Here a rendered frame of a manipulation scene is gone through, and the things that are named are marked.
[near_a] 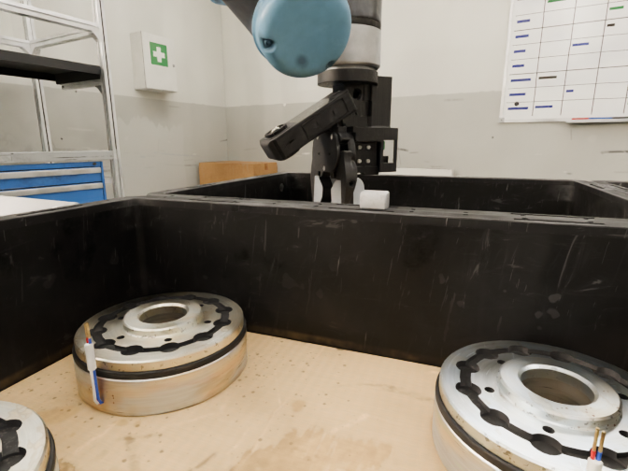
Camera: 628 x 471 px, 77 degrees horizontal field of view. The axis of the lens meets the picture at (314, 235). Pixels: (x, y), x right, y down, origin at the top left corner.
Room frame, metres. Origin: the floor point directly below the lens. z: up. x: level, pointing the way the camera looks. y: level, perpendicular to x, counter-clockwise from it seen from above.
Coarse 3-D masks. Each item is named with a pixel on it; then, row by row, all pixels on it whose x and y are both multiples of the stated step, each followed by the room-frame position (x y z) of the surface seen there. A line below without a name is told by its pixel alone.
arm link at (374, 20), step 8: (352, 0) 0.46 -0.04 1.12; (360, 0) 0.46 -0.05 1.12; (368, 0) 0.47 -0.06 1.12; (376, 0) 0.47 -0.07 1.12; (352, 8) 0.46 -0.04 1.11; (360, 8) 0.46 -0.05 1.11; (368, 8) 0.47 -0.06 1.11; (376, 8) 0.47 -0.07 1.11; (352, 16) 0.46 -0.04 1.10; (360, 16) 0.46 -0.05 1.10; (368, 16) 0.47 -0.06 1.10; (376, 16) 0.47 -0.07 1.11; (368, 24) 0.47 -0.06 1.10; (376, 24) 0.47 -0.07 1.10
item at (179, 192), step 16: (256, 176) 0.54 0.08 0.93; (272, 176) 0.55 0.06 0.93; (288, 176) 0.60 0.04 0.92; (304, 176) 0.59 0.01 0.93; (368, 176) 0.56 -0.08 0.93; (384, 176) 0.55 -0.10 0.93; (400, 176) 0.54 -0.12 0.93; (416, 176) 0.54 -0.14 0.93; (432, 176) 0.53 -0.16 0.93; (160, 192) 0.36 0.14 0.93; (176, 192) 0.37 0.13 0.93; (192, 192) 0.39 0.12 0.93; (592, 192) 0.40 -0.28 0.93; (608, 192) 0.36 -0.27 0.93; (400, 208) 0.27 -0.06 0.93; (416, 208) 0.27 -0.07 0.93; (432, 208) 0.27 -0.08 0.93
